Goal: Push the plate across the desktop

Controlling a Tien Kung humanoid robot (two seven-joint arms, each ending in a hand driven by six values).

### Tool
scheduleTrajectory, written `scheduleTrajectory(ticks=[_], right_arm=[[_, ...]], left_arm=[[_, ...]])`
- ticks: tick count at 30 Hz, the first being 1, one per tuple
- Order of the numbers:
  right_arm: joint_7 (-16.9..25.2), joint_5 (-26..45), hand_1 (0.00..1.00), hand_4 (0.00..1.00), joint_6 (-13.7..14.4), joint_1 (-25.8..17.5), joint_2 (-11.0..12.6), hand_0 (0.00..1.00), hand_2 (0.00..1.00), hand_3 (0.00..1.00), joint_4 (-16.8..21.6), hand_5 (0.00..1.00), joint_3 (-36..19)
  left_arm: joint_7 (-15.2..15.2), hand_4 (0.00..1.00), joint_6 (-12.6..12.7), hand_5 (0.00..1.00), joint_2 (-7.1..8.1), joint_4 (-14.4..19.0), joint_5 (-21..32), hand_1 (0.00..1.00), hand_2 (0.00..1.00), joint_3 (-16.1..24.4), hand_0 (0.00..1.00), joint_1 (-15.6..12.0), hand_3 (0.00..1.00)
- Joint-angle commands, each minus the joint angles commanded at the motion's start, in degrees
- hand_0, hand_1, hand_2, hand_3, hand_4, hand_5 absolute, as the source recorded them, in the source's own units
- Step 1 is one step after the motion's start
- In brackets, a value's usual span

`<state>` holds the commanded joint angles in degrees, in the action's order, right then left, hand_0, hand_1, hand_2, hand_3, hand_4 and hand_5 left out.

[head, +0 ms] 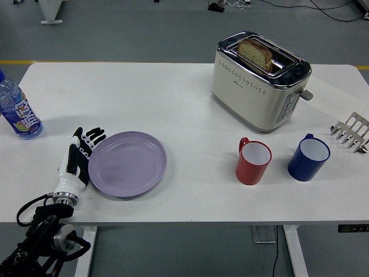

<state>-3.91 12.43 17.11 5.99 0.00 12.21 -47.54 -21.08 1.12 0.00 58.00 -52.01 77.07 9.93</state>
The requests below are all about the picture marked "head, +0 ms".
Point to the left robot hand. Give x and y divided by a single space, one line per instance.
67 180

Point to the purple plate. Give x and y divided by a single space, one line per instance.
129 167

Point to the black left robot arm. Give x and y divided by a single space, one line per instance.
43 228

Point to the blue-labelled drink bottle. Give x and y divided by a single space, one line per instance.
21 112

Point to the white table leg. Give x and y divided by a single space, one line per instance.
295 251
89 259

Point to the white stand base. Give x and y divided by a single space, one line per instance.
50 11

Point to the red mug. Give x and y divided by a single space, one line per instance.
249 173

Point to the cream and chrome toaster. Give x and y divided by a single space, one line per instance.
248 98

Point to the grey box under table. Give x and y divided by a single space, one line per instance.
263 234

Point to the slice of toast bread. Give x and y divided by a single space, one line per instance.
255 54

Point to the black device on floor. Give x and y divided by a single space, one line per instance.
216 7

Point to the blue mug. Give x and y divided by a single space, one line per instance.
302 168

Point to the white paper sheet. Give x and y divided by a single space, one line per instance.
331 95

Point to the black table control panel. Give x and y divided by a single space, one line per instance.
353 228

